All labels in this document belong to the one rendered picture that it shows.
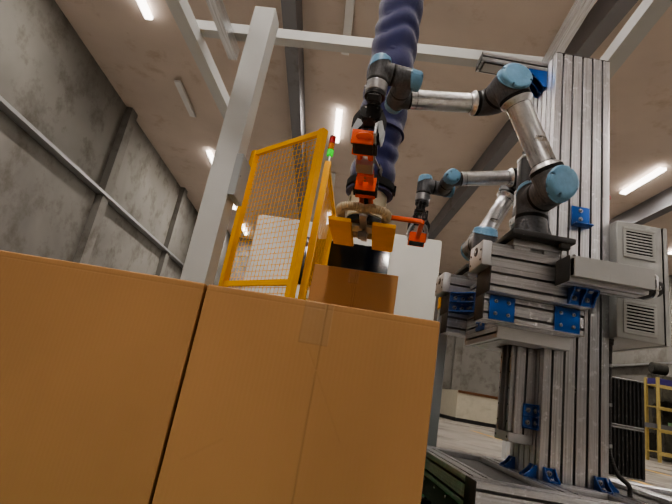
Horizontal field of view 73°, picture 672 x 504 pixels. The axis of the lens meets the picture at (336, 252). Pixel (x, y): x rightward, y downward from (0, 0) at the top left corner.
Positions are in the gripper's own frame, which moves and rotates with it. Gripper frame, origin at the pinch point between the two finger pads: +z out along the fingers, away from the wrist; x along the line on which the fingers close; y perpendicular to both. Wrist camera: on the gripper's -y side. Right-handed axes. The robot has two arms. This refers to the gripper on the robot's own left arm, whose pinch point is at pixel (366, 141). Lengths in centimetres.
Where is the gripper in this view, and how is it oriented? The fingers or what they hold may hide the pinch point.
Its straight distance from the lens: 156.3
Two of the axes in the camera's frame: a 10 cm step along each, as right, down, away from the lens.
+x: -9.8, -1.4, 1.4
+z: -1.7, 9.5, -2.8
